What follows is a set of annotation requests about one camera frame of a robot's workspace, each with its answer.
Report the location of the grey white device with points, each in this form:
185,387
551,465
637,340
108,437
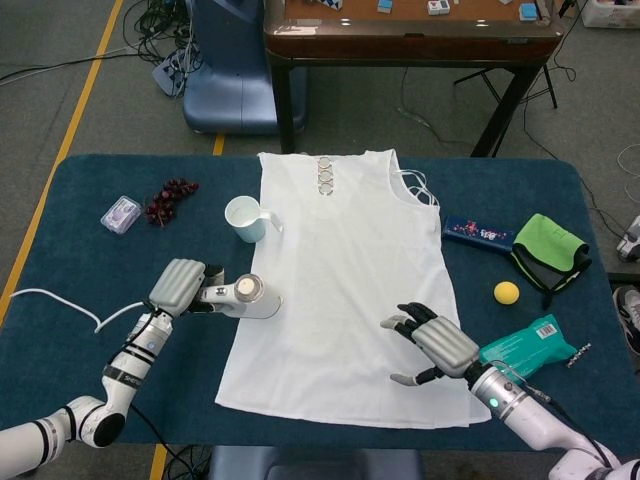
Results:
629,245

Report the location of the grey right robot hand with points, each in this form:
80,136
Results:
445,347

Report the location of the black hair clip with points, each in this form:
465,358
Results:
579,355

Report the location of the teal wet wipes pack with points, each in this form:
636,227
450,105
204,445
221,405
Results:
530,345

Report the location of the white box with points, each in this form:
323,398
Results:
607,10

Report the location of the white sleeveless top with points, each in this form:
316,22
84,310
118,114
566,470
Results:
350,250

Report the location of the dark red grape bunch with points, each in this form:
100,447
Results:
167,200

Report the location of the blue power strip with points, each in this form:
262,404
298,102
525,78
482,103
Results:
167,75

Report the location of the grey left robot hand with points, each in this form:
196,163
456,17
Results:
177,285

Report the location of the white handheld steamer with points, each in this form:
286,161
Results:
250,306

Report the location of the dark blue printed carton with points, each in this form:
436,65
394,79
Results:
475,232

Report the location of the white red mahjong tile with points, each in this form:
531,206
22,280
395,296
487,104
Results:
437,6

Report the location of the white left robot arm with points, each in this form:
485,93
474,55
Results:
120,370

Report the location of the grey sneaker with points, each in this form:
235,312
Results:
629,320

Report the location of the yellow ball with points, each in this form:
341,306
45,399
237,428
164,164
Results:
506,293

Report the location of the blue mahjong tile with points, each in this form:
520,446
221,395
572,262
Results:
384,5
526,11

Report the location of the green and black cloth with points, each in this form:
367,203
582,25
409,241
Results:
545,240

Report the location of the clear purple plastic box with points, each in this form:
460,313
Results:
120,216

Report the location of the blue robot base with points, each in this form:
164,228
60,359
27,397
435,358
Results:
310,462

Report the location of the dark teal table cover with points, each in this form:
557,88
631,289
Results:
190,360

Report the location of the brown mahjong table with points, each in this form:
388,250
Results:
410,40

